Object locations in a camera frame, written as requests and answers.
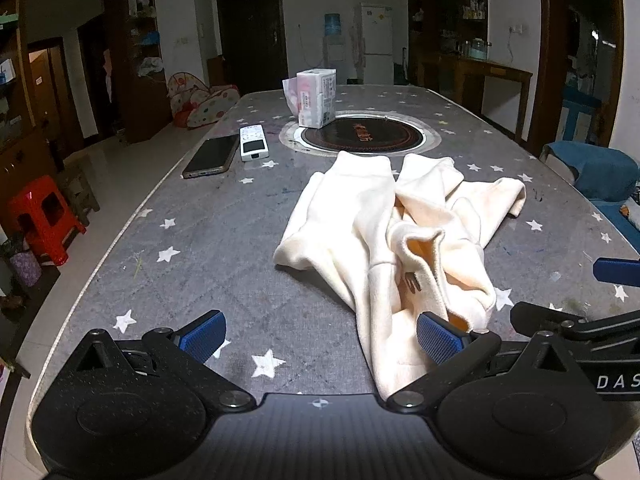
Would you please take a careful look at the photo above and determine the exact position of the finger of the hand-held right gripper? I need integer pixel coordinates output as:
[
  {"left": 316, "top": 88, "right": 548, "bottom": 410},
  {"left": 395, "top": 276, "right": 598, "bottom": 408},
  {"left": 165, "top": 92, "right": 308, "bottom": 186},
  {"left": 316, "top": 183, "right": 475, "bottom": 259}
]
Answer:
[
  {"left": 509, "top": 301, "right": 640, "bottom": 347},
  {"left": 592, "top": 257, "right": 640, "bottom": 289}
]

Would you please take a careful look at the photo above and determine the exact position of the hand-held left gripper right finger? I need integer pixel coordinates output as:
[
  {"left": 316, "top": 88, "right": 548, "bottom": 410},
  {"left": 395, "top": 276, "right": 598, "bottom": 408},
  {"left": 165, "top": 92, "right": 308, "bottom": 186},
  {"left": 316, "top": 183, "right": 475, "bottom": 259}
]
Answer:
[{"left": 385, "top": 311, "right": 577, "bottom": 414}]

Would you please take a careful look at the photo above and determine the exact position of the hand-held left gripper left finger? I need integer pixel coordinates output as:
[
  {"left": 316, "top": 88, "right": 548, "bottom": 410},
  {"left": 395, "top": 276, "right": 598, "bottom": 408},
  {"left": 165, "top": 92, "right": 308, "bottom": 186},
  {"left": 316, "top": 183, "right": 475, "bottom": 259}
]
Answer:
[{"left": 72, "top": 309, "right": 255, "bottom": 411}]

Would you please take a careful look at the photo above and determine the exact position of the cream knit garment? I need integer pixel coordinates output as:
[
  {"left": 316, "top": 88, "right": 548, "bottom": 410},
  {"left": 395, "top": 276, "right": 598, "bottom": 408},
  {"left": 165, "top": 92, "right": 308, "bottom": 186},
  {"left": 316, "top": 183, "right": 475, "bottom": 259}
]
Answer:
[{"left": 273, "top": 151, "right": 527, "bottom": 401}]

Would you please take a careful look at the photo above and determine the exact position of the butterfly print pillow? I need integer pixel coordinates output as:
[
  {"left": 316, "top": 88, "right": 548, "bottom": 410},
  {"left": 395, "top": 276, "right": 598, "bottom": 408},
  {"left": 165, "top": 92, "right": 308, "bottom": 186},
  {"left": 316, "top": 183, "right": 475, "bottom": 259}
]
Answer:
[{"left": 617, "top": 195, "right": 640, "bottom": 254}]

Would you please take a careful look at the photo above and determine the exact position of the grey star-print tablecloth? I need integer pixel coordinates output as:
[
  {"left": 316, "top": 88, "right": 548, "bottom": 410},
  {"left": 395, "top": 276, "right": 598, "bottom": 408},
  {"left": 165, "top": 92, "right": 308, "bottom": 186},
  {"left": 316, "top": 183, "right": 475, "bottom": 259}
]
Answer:
[{"left": 27, "top": 85, "right": 640, "bottom": 411}]

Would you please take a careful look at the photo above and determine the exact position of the blue covered sofa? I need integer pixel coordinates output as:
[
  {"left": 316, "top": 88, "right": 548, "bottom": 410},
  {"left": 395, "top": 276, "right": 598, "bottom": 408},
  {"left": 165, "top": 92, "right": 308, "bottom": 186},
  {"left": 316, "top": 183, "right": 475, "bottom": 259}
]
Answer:
[{"left": 542, "top": 141, "right": 640, "bottom": 256}]

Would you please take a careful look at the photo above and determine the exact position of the dark smartphone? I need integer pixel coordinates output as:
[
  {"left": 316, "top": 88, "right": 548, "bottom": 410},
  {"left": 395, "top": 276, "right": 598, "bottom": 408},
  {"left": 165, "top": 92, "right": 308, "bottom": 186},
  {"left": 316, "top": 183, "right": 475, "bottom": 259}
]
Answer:
[{"left": 181, "top": 135, "right": 240, "bottom": 180}]

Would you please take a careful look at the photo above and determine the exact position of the purple patterned pot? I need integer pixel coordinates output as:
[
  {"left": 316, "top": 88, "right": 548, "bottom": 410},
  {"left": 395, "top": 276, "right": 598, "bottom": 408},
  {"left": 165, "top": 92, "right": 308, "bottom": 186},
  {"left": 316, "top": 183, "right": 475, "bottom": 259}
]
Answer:
[{"left": 9, "top": 240, "right": 44, "bottom": 289}]

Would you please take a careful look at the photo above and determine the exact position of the dark wooden stool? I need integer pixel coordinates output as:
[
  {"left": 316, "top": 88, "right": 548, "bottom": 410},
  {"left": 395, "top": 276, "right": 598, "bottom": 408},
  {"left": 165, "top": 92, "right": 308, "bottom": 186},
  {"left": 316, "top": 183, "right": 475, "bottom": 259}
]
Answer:
[{"left": 55, "top": 155, "right": 101, "bottom": 226}]

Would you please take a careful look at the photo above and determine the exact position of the white remote control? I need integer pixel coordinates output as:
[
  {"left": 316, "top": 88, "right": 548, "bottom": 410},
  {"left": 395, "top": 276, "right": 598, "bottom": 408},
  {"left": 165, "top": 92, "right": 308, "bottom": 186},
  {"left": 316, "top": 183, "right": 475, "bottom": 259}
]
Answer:
[{"left": 239, "top": 124, "right": 271, "bottom": 162}]

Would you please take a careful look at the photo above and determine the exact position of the red plastic stool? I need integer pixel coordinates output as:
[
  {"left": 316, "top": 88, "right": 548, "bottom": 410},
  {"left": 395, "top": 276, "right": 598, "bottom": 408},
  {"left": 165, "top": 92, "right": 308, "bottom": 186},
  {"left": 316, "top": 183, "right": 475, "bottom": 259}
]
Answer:
[{"left": 6, "top": 175, "right": 87, "bottom": 267}]

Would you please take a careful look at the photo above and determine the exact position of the round built-in induction cooktop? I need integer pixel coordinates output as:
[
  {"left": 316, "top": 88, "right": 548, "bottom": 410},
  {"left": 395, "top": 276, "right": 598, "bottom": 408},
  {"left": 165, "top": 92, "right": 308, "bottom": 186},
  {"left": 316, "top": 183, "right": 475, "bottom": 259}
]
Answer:
[{"left": 279, "top": 111, "right": 442, "bottom": 156}]

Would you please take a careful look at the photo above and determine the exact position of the polka-dot play tent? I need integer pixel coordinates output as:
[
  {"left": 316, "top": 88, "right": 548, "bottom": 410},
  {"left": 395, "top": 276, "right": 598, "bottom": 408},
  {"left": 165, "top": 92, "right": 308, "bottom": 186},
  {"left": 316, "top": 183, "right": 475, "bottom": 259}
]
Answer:
[{"left": 166, "top": 72, "right": 240, "bottom": 130}]

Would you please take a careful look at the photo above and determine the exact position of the wooden side table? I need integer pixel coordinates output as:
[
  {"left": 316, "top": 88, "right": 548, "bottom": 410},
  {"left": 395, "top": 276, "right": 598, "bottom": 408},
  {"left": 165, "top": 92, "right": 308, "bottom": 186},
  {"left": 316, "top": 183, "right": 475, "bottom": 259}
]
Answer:
[{"left": 417, "top": 52, "right": 533, "bottom": 141}]

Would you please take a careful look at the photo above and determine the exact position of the wooden archway cabinet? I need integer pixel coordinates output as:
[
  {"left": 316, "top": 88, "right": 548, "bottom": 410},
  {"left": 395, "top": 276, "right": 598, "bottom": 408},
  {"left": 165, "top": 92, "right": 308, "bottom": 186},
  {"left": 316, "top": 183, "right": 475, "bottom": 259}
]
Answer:
[{"left": 107, "top": 0, "right": 173, "bottom": 143}]

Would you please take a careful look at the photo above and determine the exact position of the white tissue pack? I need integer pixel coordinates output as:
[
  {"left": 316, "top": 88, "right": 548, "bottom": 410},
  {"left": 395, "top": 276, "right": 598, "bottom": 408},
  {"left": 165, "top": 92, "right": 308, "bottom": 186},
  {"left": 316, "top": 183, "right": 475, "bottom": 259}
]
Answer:
[{"left": 282, "top": 67, "right": 337, "bottom": 128}]

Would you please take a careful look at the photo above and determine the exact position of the wooden glass-door cabinet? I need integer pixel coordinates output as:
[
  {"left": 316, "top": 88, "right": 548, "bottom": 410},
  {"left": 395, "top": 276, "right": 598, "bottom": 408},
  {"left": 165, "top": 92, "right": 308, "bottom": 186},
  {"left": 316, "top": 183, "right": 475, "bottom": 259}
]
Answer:
[{"left": 0, "top": 0, "right": 57, "bottom": 201}]

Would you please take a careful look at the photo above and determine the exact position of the white water dispenser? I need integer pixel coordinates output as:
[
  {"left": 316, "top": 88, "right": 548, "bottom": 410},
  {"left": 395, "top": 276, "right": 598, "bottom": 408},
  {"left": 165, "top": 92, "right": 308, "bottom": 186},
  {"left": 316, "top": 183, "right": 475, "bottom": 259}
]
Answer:
[{"left": 325, "top": 36, "right": 347, "bottom": 84}]

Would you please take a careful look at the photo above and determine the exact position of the white refrigerator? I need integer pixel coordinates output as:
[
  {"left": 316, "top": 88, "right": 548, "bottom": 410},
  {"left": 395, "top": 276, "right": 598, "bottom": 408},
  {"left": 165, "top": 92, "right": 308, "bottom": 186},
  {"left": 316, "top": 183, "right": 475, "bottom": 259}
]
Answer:
[{"left": 356, "top": 2, "right": 394, "bottom": 86}]

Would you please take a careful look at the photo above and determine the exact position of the dark wooden door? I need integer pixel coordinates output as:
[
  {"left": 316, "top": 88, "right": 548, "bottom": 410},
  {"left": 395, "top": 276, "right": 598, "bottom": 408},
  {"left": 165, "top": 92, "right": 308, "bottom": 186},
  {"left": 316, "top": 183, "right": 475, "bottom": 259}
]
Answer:
[{"left": 216, "top": 0, "right": 289, "bottom": 95}]

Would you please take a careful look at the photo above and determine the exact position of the tall wooden shelf unit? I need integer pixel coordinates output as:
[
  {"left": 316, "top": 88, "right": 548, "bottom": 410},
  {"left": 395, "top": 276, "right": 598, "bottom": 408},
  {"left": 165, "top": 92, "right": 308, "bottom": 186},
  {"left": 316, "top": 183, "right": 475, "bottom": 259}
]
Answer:
[{"left": 406, "top": 0, "right": 488, "bottom": 86}]

